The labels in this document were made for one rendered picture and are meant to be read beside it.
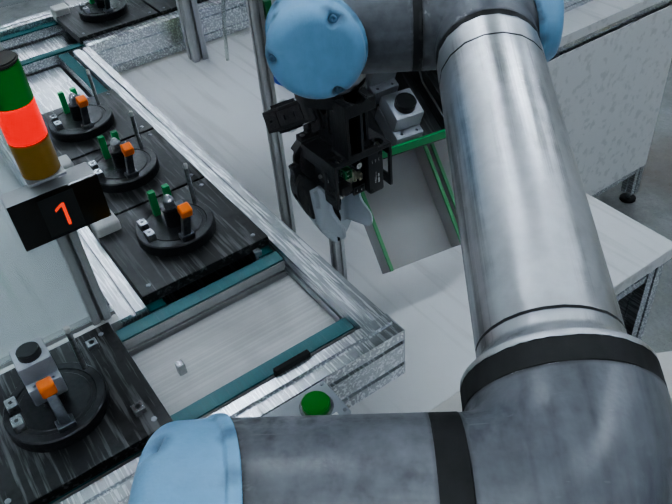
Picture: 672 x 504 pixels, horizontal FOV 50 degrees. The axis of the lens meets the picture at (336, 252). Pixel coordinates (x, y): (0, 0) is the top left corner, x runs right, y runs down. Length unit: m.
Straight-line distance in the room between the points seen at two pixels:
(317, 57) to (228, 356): 0.70
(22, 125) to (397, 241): 0.57
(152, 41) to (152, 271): 1.08
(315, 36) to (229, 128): 1.29
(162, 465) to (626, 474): 0.18
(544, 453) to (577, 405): 0.03
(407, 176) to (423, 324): 0.25
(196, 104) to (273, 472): 1.69
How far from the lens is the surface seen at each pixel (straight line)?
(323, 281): 1.17
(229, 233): 1.28
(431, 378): 1.16
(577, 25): 2.25
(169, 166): 1.50
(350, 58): 0.53
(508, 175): 0.41
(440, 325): 1.23
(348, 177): 0.73
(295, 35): 0.53
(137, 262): 1.28
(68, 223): 1.03
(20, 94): 0.94
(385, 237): 1.14
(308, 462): 0.29
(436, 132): 1.05
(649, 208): 3.00
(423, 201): 1.18
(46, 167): 0.99
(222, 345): 1.17
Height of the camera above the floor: 1.76
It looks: 41 degrees down
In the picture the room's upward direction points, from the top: 6 degrees counter-clockwise
